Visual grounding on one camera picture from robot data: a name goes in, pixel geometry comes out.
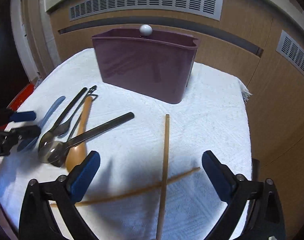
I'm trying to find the brown wooden spoon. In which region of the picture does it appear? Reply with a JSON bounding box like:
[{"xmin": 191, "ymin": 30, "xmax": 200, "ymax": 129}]
[{"xmin": 65, "ymin": 96, "xmax": 93, "ymax": 173}]

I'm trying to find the blue plastic spoon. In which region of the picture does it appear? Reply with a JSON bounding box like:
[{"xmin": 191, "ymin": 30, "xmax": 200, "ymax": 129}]
[{"xmin": 17, "ymin": 95, "xmax": 66, "ymax": 152}]

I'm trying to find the steel shovel-shaped spoon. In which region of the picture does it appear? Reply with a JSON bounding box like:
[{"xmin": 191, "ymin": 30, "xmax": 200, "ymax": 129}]
[{"xmin": 57, "ymin": 85, "xmax": 97, "ymax": 137}]

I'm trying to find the wooden chopstick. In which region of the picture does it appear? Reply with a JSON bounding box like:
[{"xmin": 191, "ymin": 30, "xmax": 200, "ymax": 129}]
[
  {"xmin": 156, "ymin": 114, "xmax": 170, "ymax": 240},
  {"xmin": 50, "ymin": 167, "xmax": 201, "ymax": 207}
]

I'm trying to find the thin black-handled steel spoon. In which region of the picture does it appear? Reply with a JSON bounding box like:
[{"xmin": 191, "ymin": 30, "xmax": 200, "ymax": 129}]
[{"xmin": 38, "ymin": 87, "xmax": 88, "ymax": 155}]

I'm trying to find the long grey vent grille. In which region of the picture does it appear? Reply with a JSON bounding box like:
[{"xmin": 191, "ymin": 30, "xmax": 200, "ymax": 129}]
[{"xmin": 69, "ymin": 0, "xmax": 224, "ymax": 22}]

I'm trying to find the short grey vent grille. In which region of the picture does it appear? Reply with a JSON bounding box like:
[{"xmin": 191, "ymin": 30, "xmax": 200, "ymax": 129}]
[{"xmin": 276, "ymin": 30, "xmax": 304, "ymax": 83}]

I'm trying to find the white ball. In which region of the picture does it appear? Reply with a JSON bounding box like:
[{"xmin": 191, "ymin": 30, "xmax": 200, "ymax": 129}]
[{"xmin": 139, "ymin": 24, "xmax": 153, "ymax": 36}]

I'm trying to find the wooden kitchen cabinet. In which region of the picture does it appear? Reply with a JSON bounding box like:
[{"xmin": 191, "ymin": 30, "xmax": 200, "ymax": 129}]
[{"xmin": 22, "ymin": 0, "xmax": 304, "ymax": 230}]

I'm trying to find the red box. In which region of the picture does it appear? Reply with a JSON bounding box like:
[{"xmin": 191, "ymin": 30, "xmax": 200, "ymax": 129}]
[{"xmin": 7, "ymin": 84, "xmax": 36, "ymax": 110}]

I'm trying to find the large black-handled steel spoon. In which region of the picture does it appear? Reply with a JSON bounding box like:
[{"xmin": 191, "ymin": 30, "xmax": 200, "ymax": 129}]
[{"xmin": 40, "ymin": 112, "xmax": 135, "ymax": 167}]

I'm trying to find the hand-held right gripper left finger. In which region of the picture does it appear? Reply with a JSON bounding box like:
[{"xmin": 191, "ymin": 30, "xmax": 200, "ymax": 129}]
[{"xmin": 19, "ymin": 151, "xmax": 101, "ymax": 240}]

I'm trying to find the white towel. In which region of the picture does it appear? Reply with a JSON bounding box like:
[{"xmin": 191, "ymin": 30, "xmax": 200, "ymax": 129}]
[{"xmin": 0, "ymin": 47, "xmax": 252, "ymax": 240}]

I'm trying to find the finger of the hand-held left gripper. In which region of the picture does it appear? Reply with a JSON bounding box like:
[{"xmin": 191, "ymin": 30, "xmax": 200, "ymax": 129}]
[
  {"xmin": 7, "ymin": 110, "xmax": 36, "ymax": 123},
  {"xmin": 11, "ymin": 125, "xmax": 41, "ymax": 140}
]

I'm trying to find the purple plastic utensil container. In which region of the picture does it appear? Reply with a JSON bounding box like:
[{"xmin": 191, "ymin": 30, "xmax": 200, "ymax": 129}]
[{"xmin": 92, "ymin": 29, "xmax": 199, "ymax": 105}]

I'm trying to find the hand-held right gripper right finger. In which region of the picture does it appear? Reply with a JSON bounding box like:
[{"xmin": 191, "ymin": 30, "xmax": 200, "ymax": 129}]
[{"xmin": 202, "ymin": 150, "xmax": 286, "ymax": 240}]

